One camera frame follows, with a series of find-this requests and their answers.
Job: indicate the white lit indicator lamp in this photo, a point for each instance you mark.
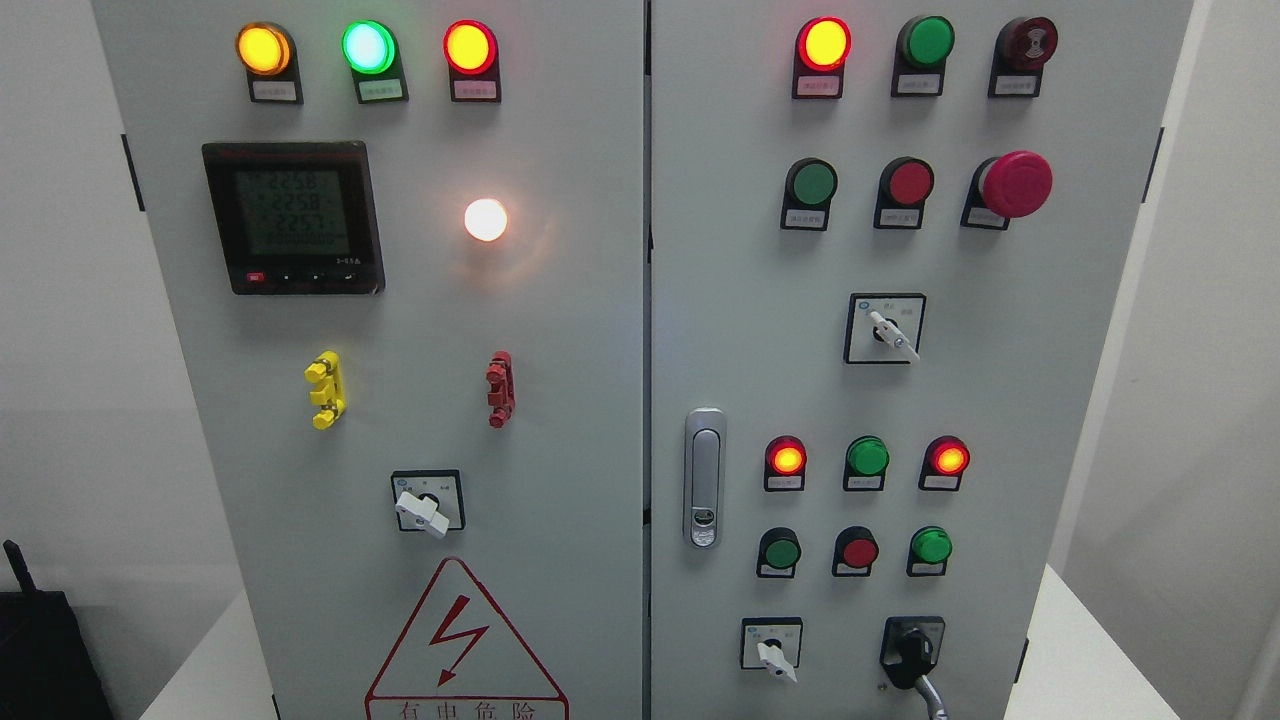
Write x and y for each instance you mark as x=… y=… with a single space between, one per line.
x=486 y=220

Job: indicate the grey right cabinet door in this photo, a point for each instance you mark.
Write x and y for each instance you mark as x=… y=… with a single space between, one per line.
x=752 y=319

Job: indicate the white selector switch left door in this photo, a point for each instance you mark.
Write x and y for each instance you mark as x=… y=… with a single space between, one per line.
x=429 y=501

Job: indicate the white selector switch bottom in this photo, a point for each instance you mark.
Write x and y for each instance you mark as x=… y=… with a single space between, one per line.
x=771 y=645

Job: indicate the red lit indicator top right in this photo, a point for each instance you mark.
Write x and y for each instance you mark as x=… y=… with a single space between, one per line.
x=821 y=49

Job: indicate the red triangle warning sticker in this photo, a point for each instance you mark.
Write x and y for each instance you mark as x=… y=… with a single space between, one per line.
x=459 y=657

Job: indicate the red lit indicator light left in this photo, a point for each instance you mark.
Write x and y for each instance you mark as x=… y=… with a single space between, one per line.
x=472 y=54

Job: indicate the green push button lower right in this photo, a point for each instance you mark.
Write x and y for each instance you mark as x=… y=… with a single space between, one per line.
x=929 y=551

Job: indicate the red lit indicator lower left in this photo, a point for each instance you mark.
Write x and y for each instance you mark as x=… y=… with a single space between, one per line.
x=785 y=465

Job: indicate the yellow terminal connector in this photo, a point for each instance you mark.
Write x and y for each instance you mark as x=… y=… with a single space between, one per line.
x=327 y=392

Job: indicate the green push button lower left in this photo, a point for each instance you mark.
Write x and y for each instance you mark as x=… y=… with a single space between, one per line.
x=779 y=552

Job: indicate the yellow indicator light top left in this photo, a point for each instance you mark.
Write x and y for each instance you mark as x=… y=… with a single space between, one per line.
x=270 y=61

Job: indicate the black knob selector switch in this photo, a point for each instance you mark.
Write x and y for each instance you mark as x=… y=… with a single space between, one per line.
x=910 y=648

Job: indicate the red terminal connector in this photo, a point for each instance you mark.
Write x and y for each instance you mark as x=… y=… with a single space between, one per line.
x=501 y=395

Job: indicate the white selector switch upper right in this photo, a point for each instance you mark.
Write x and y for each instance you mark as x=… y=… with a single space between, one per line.
x=884 y=328

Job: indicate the green indicator lower middle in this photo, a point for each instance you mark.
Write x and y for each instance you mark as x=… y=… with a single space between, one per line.
x=866 y=464

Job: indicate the grey cabinet door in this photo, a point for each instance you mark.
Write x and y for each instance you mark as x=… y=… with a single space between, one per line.
x=752 y=319
x=554 y=499

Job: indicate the green indicator top right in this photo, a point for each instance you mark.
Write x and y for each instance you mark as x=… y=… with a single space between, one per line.
x=919 y=56

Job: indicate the red push button lower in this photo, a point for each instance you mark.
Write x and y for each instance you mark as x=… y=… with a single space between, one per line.
x=854 y=553

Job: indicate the green lit indicator light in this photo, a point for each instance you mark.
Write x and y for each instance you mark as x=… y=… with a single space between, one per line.
x=375 y=62

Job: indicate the red lit indicator lower right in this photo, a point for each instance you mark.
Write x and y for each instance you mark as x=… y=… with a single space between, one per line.
x=943 y=465

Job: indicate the green push button upper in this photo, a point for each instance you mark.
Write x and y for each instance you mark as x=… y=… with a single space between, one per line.
x=809 y=187

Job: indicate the green push button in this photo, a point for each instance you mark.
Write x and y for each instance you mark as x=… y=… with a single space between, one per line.
x=779 y=552
x=809 y=187
x=929 y=551

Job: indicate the dark red buzzer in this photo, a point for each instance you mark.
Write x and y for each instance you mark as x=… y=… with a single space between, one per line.
x=1022 y=48

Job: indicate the white selector switch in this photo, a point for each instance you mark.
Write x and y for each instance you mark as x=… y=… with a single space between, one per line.
x=884 y=328
x=771 y=645

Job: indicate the red emergency stop button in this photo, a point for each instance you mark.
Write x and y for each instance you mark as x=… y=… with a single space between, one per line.
x=1011 y=186

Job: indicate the grey left cabinet door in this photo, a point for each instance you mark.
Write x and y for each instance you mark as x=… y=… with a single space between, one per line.
x=554 y=499

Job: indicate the black digital power meter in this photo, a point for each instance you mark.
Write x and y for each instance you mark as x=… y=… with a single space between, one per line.
x=295 y=218

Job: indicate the red push button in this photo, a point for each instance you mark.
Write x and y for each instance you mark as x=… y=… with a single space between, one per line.
x=854 y=553
x=904 y=185

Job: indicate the silver door handle lock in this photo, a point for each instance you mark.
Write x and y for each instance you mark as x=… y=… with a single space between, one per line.
x=705 y=428

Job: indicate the black device with antenna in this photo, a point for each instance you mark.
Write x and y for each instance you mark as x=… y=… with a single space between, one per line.
x=46 y=671

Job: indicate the red push button upper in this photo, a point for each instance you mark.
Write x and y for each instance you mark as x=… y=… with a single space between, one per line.
x=904 y=185

